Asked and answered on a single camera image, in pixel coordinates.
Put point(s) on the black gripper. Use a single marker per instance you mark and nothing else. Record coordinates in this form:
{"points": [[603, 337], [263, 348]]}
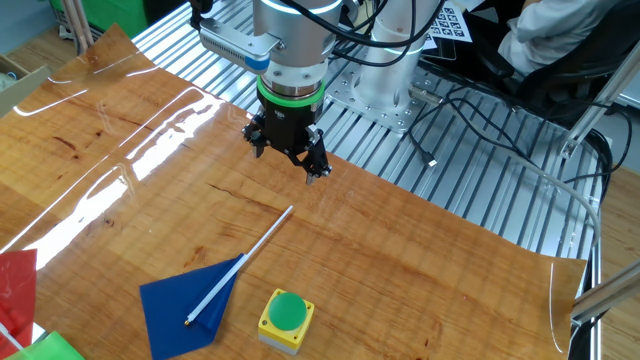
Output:
{"points": [[290, 125]]}

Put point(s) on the blue flag with white stick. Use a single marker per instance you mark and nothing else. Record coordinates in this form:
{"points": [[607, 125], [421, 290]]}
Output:
{"points": [[170, 310]]}

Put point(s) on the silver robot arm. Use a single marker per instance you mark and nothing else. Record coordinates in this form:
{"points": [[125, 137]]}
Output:
{"points": [[295, 40]]}

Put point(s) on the red flag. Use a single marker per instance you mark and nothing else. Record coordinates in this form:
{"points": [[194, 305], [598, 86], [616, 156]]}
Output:
{"points": [[17, 285]]}

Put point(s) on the green flag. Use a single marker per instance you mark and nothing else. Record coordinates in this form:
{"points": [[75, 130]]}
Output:
{"points": [[55, 350]]}

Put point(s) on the silver base connector plug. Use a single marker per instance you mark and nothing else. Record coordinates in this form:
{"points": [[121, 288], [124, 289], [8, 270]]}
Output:
{"points": [[425, 95]]}

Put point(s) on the glossy wood-grain mat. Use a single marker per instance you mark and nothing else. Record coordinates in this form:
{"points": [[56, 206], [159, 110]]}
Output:
{"points": [[375, 275]]}

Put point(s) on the yellow box with green button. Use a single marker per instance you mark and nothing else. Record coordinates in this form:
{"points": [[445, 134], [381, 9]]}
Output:
{"points": [[287, 312]]}

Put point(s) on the printed marker sheet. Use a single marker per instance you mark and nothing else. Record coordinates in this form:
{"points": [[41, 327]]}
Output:
{"points": [[450, 25]]}

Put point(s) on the black equipment case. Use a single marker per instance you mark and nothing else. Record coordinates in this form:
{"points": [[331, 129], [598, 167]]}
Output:
{"points": [[480, 60]]}

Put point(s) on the green board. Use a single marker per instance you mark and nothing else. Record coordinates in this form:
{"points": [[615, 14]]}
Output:
{"points": [[115, 15]]}

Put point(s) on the brown rod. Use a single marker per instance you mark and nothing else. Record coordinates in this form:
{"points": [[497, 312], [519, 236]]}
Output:
{"points": [[74, 25], [85, 22]]}

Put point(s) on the cardboard box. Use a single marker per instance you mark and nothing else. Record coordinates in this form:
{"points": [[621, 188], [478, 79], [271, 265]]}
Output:
{"points": [[25, 87]]}

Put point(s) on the person in white shirt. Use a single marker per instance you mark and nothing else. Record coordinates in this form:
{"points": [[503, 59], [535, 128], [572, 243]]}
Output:
{"points": [[550, 30]]}

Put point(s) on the slanted aluminium profile bar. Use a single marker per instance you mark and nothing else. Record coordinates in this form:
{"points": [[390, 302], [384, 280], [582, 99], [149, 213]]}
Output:
{"points": [[610, 292], [595, 105]]}

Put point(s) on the black office chair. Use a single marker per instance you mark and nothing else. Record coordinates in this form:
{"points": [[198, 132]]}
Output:
{"points": [[600, 55]]}

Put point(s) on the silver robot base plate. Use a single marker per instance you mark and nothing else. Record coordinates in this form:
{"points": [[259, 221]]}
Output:
{"points": [[395, 117]]}

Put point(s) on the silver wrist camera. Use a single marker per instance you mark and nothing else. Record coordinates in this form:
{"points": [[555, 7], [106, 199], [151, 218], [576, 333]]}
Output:
{"points": [[235, 45]]}

